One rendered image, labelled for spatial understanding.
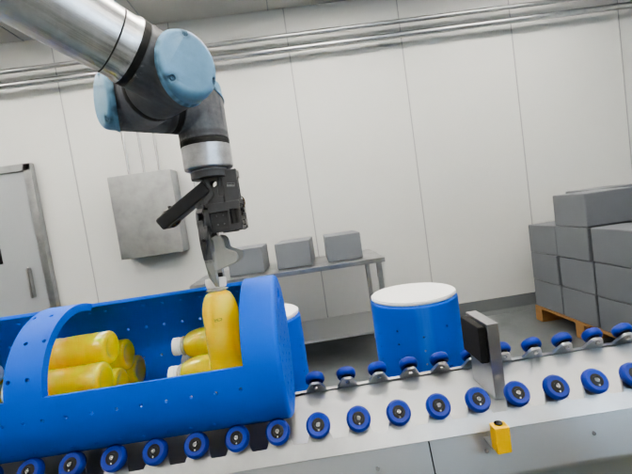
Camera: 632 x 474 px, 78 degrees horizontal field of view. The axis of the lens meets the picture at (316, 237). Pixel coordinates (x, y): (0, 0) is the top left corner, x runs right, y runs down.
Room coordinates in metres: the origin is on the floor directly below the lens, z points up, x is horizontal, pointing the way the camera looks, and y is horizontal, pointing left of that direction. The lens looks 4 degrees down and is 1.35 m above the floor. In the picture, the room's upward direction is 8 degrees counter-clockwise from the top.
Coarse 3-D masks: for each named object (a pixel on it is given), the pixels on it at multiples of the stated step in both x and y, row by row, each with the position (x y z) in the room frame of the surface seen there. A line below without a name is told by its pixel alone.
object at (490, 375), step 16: (464, 320) 0.83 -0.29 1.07; (480, 320) 0.79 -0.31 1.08; (464, 336) 0.84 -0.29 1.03; (480, 336) 0.76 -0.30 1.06; (496, 336) 0.76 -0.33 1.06; (480, 352) 0.76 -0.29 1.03; (496, 352) 0.76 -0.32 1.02; (480, 368) 0.81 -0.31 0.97; (496, 368) 0.76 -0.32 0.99; (480, 384) 0.82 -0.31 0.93; (496, 384) 0.76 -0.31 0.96
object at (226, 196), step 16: (192, 176) 0.72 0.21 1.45; (208, 176) 0.71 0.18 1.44; (224, 176) 0.72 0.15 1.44; (224, 192) 0.72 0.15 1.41; (240, 192) 0.74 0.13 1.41; (208, 208) 0.70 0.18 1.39; (224, 208) 0.70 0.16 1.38; (240, 208) 0.72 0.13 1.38; (208, 224) 0.70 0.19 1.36; (224, 224) 0.71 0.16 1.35; (240, 224) 0.70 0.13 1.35
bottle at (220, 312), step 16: (224, 288) 0.72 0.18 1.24; (208, 304) 0.70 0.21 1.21; (224, 304) 0.70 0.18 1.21; (208, 320) 0.70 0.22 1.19; (224, 320) 0.70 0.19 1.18; (208, 336) 0.70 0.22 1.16; (224, 336) 0.69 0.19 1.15; (208, 352) 0.71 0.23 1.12; (224, 352) 0.69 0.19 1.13; (240, 352) 0.70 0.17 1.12; (224, 368) 0.68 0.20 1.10
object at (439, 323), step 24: (384, 312) 1.21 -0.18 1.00; (408, 312) 1.16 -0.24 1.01; (432, 312) 1.15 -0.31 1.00; (456, 312) 1.20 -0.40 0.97; (384, 336) 1.22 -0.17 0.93; (408, 336) 1.16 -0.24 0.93; (432, 336) 1.15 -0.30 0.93; (456, 336) 1.19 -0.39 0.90; (384, 360) 1.24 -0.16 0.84; (456, 360) 1.18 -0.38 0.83
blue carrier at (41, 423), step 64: (0, 320) 0.83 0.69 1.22; (64, 320) 0.74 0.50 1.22; (128, 320) 0.90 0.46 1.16; (192, 320) 0.91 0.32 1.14; (256, 320) 0.68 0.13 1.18; (128, 384) 0.65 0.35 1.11; (192, 384) 0.65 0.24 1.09; (256, 384) 0.65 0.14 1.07; (0, 448) 0.65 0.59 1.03; (64, 448) 0.68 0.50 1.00
